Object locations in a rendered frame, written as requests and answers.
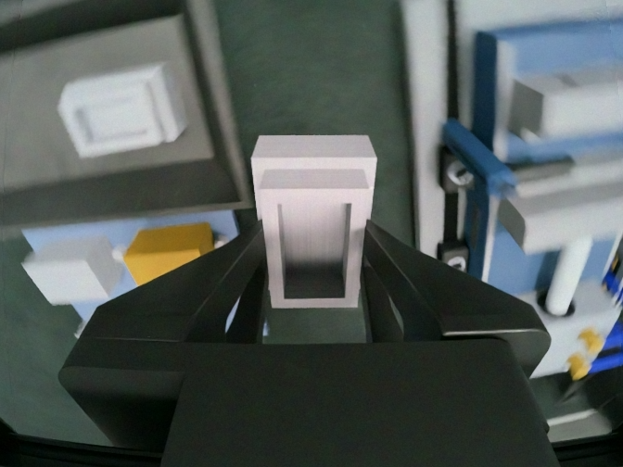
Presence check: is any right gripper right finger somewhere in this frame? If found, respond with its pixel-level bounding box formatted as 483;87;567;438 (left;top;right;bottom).
360;219;552;379

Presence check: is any yellow block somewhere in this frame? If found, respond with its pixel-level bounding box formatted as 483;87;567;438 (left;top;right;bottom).
121;220;216;286

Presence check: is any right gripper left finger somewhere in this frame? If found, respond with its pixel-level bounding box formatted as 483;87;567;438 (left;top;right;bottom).
78;220;269;344

